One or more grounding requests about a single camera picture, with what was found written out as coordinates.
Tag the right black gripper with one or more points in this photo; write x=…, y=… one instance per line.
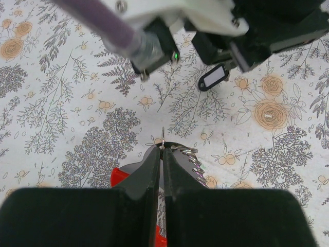
x=273, y=27

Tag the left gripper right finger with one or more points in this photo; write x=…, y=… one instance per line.
x=247, y=217

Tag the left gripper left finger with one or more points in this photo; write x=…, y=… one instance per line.
x=61, y=217

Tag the red grey key organizer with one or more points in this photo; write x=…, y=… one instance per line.
x=169, y=164

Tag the black tag key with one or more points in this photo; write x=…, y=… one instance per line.
x=213, y=77

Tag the floral table mat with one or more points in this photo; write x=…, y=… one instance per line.
x=71, y=112

